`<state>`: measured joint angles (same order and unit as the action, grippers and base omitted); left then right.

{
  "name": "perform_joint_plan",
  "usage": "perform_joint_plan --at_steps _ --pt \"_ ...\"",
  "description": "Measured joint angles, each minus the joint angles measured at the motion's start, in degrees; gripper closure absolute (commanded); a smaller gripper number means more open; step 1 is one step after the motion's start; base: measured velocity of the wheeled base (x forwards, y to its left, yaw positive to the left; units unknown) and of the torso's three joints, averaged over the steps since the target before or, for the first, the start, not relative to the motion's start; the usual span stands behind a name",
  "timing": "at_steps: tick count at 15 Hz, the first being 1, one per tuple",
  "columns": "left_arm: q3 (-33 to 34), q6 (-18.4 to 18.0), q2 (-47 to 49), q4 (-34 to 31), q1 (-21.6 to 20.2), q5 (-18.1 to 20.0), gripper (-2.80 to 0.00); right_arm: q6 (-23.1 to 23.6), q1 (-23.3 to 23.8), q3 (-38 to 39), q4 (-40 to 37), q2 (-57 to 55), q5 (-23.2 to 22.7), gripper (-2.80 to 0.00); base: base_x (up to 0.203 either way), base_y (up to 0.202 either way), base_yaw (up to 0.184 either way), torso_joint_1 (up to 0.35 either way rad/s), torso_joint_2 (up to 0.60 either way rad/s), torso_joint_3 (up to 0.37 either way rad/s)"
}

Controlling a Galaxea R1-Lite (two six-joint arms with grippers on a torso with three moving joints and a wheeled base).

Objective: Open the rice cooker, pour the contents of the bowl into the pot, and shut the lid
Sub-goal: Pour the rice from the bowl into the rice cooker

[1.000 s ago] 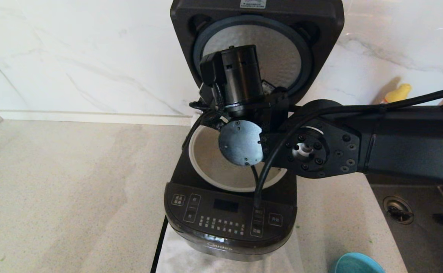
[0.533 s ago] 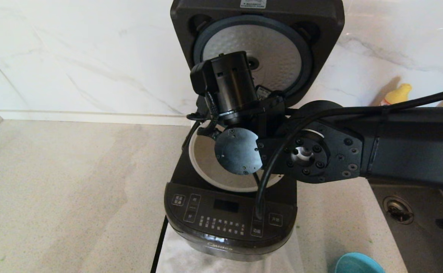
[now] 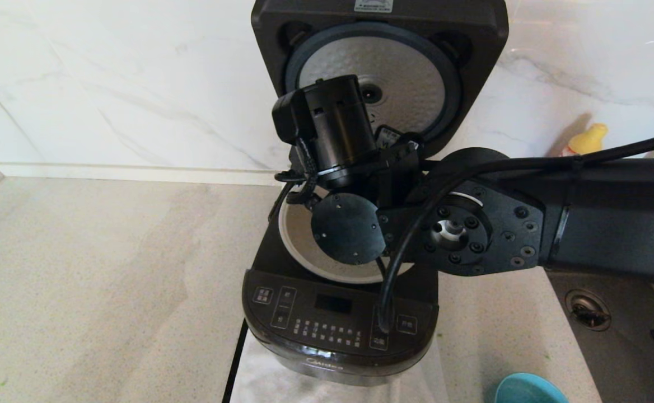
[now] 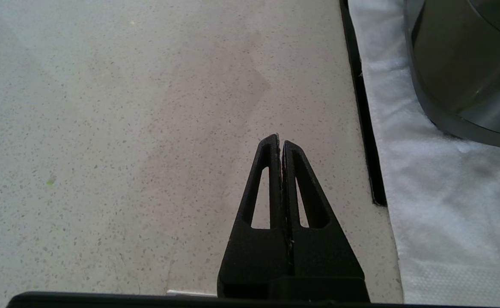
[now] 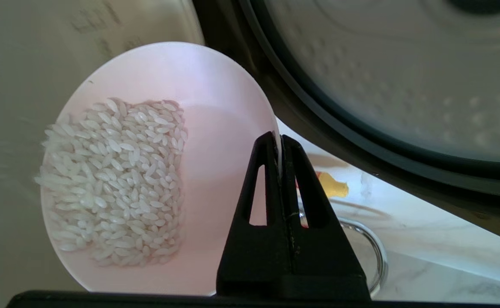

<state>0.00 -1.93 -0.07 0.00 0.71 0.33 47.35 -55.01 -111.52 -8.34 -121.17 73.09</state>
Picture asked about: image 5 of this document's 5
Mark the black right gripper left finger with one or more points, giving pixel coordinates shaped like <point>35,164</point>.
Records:
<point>254,265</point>

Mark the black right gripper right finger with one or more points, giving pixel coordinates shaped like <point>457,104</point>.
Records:
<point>327,265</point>

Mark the pink plastic bowl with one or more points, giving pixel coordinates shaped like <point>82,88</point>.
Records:
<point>215,128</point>

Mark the white raw rice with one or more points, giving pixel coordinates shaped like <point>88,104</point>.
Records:
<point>117,179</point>

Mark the black rice cooker lid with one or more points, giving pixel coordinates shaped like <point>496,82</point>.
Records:
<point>404,85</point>

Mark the grey inner pot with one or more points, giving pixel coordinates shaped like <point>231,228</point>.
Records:
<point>10,85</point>

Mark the clear plastic measuring cup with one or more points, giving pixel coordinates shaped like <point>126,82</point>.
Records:
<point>380,256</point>

